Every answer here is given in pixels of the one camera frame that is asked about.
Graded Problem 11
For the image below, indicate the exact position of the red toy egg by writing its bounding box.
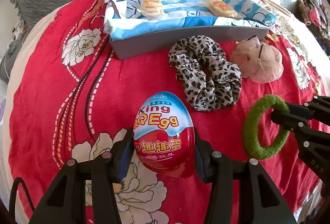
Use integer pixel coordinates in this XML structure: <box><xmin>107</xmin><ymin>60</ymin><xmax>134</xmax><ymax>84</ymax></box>
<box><xmin>133</xmin><ymin>91</ymin><xmax>196</xmax><ymax>179</ymax></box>

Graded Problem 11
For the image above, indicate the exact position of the red floral blanket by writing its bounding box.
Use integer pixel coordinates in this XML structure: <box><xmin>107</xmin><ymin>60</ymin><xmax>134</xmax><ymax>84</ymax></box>
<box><xmin>8</xmin><ymin>0</ymin><xmax>328</xmax><ymax>224</ymax></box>

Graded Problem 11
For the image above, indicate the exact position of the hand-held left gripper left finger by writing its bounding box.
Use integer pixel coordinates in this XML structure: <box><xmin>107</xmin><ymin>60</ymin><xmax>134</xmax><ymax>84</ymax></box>
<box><xmin>31</xmin><ymin>128</ymin><xmax>134</xmax><ymax>224</ymax></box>

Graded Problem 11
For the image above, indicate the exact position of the green fuzzy hair ring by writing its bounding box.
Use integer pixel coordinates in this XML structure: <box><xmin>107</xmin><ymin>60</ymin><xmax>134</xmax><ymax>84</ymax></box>
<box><xmin>242</xmin><ymin>95</ymin><xmax>290</xmax><ymax>160</ymax></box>

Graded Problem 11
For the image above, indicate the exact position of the pile of clothes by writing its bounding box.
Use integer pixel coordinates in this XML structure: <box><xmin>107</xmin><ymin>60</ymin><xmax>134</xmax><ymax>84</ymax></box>
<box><xmin>295</xmin><ymin>0</ymin><xmax>330</xmax><ymax>50</ymax></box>

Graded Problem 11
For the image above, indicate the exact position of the yellow snack cake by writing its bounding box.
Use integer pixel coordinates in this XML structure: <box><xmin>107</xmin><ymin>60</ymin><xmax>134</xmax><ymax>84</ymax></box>
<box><xmin>139</xmin><ymin>0</ymin><xmax>165</xmax><ymax>18</ymax></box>
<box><xmin>204</xmin><ymin>0</ymin><xmax>243</xmax><ymax>20</ymax></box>

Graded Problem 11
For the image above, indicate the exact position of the black cable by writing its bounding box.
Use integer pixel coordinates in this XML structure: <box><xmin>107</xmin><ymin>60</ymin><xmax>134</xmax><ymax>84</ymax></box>
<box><xmin>9</xmin><ymin>177</ymin><xmax>35</xmax><ymax>214</ymax></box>

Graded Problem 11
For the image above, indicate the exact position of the leopard print scrunchie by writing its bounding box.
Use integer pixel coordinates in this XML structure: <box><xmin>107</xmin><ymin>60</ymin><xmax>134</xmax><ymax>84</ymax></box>
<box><xmin>168</xmin><ymin>35</ymin><xmax>242</xmax><ymax>112</ymax></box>

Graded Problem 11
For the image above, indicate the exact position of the grey nightstand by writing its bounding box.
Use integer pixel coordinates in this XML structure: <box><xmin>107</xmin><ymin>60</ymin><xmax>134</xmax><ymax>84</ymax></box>
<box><xmin>0</xmin><ymin>20</ymin><xmax>29</xmax><ymax>82</ymax></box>

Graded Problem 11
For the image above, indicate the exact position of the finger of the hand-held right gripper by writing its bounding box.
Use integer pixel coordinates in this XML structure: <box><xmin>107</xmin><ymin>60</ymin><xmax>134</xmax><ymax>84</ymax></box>
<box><xmin>271</xmin><ymin>110</ymin><xmax>330</xmax><ymax>178</ymax></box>
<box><xmin>284</xmin><ymin>96</ymin><xmax>330</xmax><ymax>133</ymax></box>

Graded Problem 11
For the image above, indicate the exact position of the beige sheer scrunchie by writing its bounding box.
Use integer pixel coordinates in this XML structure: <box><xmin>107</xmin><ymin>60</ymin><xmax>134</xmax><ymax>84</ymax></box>
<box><xmin>229</xmin><ymin>36</ymin><xmax>284</xmax><ymax>84</ymax></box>

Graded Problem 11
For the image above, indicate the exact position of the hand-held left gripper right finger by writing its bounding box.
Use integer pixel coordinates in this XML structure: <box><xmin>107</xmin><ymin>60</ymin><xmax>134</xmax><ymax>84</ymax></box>
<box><xmin>194</xmin><ymin>129</ymin><xmax>298</xmax><ymax>224</ymax></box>

